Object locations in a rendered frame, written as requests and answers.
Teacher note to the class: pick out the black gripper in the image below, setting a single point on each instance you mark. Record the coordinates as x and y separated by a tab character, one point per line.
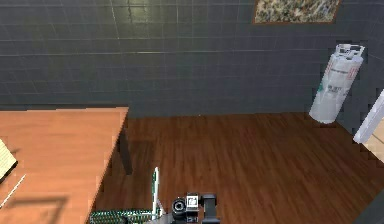
179	208

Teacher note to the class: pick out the brown wooden table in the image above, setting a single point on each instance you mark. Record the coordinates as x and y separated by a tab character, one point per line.
60	156

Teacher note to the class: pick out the pale yellow book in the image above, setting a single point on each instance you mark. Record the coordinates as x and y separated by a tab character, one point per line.
6	160

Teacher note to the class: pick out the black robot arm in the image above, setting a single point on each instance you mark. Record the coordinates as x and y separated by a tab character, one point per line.
209	206

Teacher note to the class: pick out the framed speckled wall picture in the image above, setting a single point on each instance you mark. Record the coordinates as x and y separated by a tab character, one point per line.
295	10

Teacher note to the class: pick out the white gas cylinder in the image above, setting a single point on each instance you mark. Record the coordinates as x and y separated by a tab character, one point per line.
335	88

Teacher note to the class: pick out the green and white chair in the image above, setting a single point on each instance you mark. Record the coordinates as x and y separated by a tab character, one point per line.
146	213

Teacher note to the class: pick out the thin white pencil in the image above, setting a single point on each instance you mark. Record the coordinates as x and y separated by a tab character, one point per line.
12	191

